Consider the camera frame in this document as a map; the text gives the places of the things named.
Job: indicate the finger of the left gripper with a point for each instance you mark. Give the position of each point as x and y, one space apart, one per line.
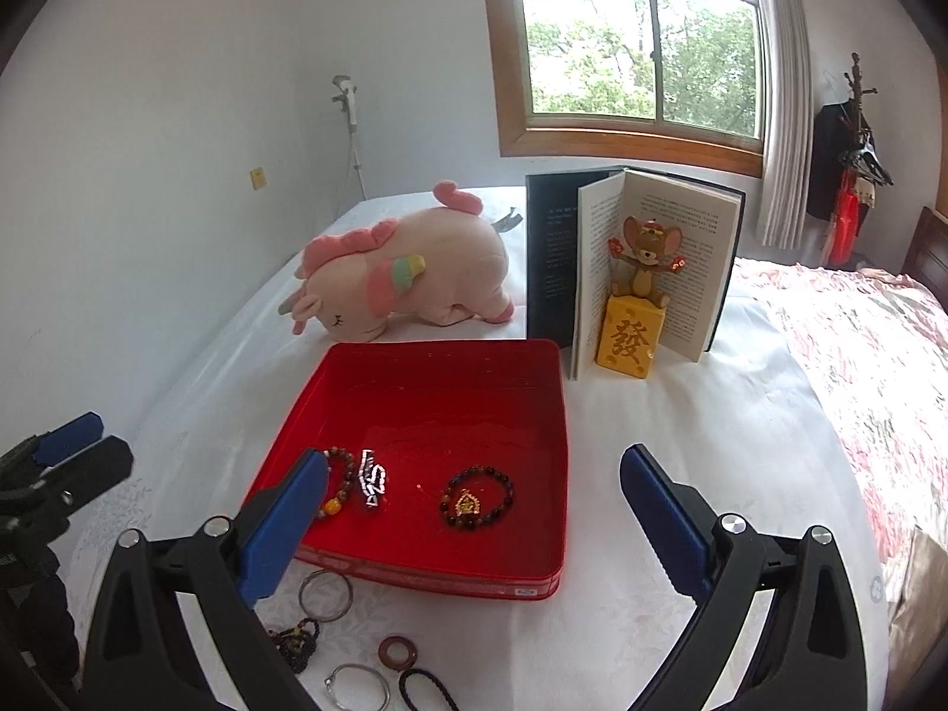
45 505
26 462

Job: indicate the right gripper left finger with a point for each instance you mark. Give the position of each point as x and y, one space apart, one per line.
139 653

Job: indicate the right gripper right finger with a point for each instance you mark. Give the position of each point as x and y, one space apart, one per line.
810 652

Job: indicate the thin dark bangle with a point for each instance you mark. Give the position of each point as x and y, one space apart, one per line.
325 596

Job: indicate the silver hoop bangle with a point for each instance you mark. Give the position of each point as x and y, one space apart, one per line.
356 687

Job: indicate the white bed sheet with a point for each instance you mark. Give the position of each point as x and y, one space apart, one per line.
742 425

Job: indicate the red patterned hair clip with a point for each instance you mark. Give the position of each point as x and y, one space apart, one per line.
371 479

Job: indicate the pink floral bedspread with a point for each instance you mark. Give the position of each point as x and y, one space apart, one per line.
873 346

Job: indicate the small gold charm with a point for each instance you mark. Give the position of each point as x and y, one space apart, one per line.
467 508

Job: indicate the red tin box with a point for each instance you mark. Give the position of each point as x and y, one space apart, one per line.
442 416

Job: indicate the mouse figurine on yellow block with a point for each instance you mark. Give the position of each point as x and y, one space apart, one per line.
635 309

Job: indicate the dark wooden headboard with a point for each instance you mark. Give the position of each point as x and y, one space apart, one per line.
927 256

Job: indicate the pink unicorn plush toy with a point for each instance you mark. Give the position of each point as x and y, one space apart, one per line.
443 265

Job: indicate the coat rack with clothes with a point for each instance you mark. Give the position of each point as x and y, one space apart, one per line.
845 172

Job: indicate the white curtain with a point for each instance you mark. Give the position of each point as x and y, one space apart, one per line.
786 72

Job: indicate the open standing book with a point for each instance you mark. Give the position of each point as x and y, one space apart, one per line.
570 218

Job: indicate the reddish brown ring disc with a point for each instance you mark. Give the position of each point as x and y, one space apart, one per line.
397 653

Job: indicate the yellow wall socket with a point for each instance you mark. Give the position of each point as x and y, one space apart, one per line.
258 179

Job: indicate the white wall bracket pipe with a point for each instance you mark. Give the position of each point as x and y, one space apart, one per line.
345 98

